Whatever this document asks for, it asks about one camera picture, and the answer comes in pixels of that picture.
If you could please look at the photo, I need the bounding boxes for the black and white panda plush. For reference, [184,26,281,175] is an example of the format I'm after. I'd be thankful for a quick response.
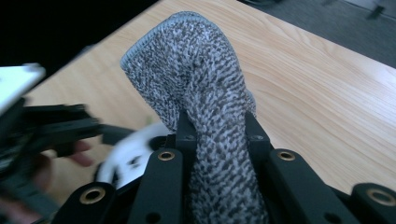
[94,119,172,190]

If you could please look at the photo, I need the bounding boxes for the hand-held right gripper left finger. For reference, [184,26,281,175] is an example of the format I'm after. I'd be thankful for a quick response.
[175,110,200,157]

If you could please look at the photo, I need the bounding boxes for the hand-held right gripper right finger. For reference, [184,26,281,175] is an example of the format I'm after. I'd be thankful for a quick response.
[244,111,275,163]

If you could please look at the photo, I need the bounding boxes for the grey speckled knitted cloth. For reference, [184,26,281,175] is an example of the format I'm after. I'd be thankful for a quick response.
[120,10,270,224]

